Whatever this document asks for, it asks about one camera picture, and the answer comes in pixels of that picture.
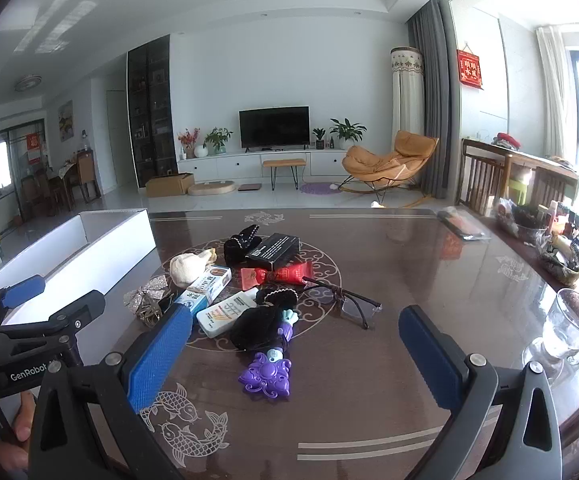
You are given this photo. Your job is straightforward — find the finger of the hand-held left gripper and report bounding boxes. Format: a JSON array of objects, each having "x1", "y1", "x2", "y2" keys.
[
  {"x1": 0, "y1": 274, "x2": 46, "y2": 330},
  {"x1": 0, "y1": 290, "x2": 106, "y2": 367}
]

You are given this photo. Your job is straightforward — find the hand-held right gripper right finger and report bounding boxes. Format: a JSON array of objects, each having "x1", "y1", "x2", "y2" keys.
[{"x1": 398, "y1": 304, "x2": 563, "y2": 480}]

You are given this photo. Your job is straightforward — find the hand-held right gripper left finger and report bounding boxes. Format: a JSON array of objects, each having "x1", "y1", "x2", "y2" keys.
[{"x1": 28, "y1": 304, "x2": 194, "y2": 480}]

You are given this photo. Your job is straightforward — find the glittery bow hair clip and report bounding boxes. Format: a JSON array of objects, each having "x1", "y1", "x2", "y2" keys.
[{"x1": 124, "y1": 285, "x2": 170, "y2": 331}]

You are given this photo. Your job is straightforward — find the white lotion bottle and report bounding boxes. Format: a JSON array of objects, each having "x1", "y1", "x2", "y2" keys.
[{"x1": 196, "y1": 287, "x2": 260, "y2": 339}]

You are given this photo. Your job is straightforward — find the white blue toothpaste carton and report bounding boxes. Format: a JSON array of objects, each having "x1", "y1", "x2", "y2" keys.
[{"x1": 174, "y1": 266, "x2": 233, "y2": 311}]

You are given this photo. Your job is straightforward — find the cream knitted sock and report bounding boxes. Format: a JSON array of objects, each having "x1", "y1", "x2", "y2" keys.
[{"x1": 170, "y1": 248, "x2": 217, "y2": 288}]

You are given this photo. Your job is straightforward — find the black knit pouch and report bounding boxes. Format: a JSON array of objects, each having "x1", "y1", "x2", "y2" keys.
[{"x1": 230, "y1": 305, "x2": 290, "y2": 353}]

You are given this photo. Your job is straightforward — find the black framed glasses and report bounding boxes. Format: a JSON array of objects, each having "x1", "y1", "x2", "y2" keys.
[{"x1": 302, "y1": 276, "x2": 383, "y2": 331}]

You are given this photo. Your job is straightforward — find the purple plastic toy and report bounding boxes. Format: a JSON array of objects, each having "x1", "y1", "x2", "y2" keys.
[{"x1": 238, "y1": 309, "x2": 300, "y2": 402}]

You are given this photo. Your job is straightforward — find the black scrunchie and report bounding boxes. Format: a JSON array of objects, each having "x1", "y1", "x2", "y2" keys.
[{"x1": 256, "y1": 287, "x2": 300, "y2": 308}]

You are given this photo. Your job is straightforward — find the red squeeze tube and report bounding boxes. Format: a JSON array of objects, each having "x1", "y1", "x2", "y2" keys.
[{"x1": 241, "y1": 261, "x2": 315, "y2": 286}]

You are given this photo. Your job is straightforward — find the brown patterned desktop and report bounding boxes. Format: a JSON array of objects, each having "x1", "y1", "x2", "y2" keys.
[{"x1": 64, "y1": 207, "x2": 579, "y2": 480}]

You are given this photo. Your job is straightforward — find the person's left hand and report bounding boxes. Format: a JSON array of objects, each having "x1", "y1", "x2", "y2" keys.
[{"x1": 0, "y1": 391, "x2": 38, "y2": 480}]

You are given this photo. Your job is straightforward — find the black knitted sock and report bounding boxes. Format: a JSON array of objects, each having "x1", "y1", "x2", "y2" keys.
[{"x1": 223, "y1": 224, "x2": 263, "y2": 266}]

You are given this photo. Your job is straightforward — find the wooden dining chair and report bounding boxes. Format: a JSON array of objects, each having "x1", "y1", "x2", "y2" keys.
[{"x1": 72, "y1": 150, "x2": 101, "y2": 204}]

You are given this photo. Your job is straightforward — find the clear glass mug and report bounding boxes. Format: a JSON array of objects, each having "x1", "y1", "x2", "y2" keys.
[{"x1": 522, "y1": 287, "x2": 579, "y2": 371}]

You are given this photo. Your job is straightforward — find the red door poster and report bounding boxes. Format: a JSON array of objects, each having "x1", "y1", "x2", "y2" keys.
[{"x1": 27, "y1": 132, "x2": 44, "y2": 165}]

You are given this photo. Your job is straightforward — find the black printed carton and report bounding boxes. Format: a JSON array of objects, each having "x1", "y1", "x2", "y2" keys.
[{"x1": 246, "y1": 232, "x2": 301, "y2": 271}]

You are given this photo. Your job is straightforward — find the brown cardboard box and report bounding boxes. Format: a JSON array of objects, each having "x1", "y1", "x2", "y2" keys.
[{"x1": 144, "y1": 172, "x2": 195, "y2": 198}]

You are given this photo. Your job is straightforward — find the wicker basket of trinkets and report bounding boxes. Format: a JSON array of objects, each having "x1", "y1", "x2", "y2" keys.
[{"x1": 539, "y1": 200, "x2": 579, "y2": 286}]

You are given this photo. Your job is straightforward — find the round beige floor cushion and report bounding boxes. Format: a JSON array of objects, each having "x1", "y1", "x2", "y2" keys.
[{"x1": 188, "y1": 180, "x2": 237, "y2": 197}]

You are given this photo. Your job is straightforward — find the wooden slatted chair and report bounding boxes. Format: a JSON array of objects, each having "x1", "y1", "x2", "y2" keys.
[
  {"x1": 462, "y1": 152, "x2": 507, "y2": 216},
  {"x1": 532, "y1": 167, "x2": 577, "y2": 208}
]

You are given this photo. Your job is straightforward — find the green plastic stool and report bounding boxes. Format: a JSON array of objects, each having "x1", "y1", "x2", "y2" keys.
[{"x1": 509, "y1": 180, "x2": 531, "y2": 206}]

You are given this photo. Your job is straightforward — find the purple round floor mat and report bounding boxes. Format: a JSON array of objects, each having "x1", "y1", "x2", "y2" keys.
[{"x1": 299, "y1": 182, "x2": 344, "y2": 196}]

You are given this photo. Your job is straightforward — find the orange rocking chair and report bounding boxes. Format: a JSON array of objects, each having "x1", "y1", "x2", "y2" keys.
[{"x1": 338, "y1": 130, "x2": 440, "y2": 208}]

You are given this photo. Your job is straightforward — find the white television cabinet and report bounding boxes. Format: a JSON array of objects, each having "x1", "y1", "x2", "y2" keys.
[{"x1": 177, "y1": 149, "x2": 357, "y2": 183}]

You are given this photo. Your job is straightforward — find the red flower plant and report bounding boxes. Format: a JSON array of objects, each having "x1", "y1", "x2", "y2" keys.
[{"x1": 178, "y1": 128, "x2": 201, "y2": 159}]

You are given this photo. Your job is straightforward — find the black glass display cabinet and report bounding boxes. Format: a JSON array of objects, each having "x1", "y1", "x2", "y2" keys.
[{"x1": 127, "y1": 34, "x2": 179, "y2": 188}]

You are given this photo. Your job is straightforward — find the green leafy potted plant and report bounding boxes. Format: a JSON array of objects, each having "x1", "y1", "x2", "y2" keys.
[{"x1": 204, "y1": 126, "x2": 234, "y2": 155}]

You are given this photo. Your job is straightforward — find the orange topped bench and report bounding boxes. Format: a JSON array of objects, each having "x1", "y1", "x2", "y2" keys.
[{"x1": 262, "y1": 158, "x2": 307, "y2": 192}]

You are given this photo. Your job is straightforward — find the large green potted plant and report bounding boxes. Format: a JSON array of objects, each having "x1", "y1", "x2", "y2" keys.
[{"x1": 329, "y1": 118, "x2": 367, "y2": 151}]

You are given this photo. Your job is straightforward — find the black flat television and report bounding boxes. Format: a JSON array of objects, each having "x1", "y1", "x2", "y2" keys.
[{"x1": 239, "y1": 106, "x2": 311, "y2": 152}]

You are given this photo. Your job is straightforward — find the grey curtain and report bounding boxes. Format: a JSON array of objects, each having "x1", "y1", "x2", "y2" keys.
[{"x1": 408, "y1": 0, "x2": 453, "y2": 200}]

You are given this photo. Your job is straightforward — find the cloth covered air conditioner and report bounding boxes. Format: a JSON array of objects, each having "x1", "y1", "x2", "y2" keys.
[{"x1": 390, "y1": 47, "x2": 425, "y2": 141}]

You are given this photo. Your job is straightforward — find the white sheer curtain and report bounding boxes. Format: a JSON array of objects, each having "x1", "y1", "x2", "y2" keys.
[{"x1": 535, "y1": 25, "x2": 577, "y2": 161}]

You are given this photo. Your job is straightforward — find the framed wall painting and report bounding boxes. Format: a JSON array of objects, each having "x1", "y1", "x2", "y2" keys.
[{"x1": 58, "y1": 100, "x2": 74, "y2": 141}]

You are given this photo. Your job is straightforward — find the red wall hanging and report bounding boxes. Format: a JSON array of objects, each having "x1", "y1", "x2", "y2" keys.
[{"x1": 457, "y1": 49, "x2": 485, "y2": 92}]

